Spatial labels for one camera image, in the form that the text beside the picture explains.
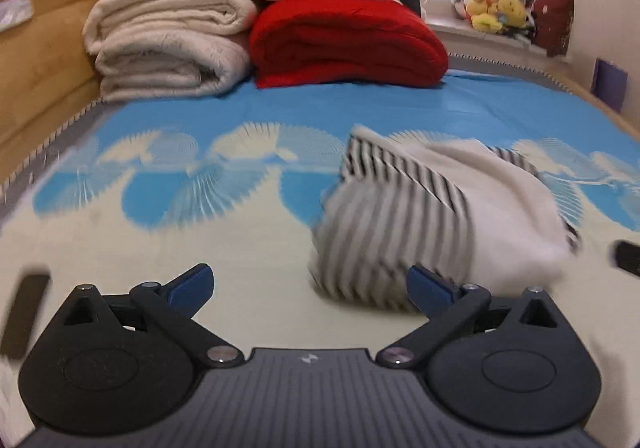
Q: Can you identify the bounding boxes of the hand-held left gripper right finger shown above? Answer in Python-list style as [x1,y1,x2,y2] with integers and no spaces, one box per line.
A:
[374,265,577,370]

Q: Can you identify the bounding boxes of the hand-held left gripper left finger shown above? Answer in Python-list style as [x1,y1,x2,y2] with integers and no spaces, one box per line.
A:
[42,263,247,369]

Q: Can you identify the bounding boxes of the cream textured folded quilt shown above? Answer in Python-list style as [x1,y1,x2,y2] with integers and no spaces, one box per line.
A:
[94,32,252,104]

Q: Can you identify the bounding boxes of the cream smooth folded quilt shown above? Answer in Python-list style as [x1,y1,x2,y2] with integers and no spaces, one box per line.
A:
[82,0,259,56]

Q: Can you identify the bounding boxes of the black marker left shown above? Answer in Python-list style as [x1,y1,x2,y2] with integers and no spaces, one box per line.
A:
[0,273,52,360]

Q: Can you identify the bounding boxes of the black white striped hooded garment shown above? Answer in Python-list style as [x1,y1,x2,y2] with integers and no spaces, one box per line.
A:
[307,124,584,313]

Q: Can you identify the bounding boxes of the yellow round plush toy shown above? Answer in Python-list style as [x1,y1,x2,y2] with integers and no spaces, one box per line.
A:
[496,0,529,28]

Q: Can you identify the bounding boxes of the yellow duck plush toy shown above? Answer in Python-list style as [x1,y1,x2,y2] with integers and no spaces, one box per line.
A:
[464,0,502,32]

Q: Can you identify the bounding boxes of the red folded blanket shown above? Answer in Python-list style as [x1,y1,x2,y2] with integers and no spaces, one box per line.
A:
[249,0,450,90]

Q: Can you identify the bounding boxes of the blue and cream printed bedsheet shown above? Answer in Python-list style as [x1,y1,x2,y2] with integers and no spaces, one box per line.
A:
[0,68,640,379]

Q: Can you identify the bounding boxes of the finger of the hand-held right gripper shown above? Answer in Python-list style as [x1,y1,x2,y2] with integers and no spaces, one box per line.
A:
[612,240,640,279]

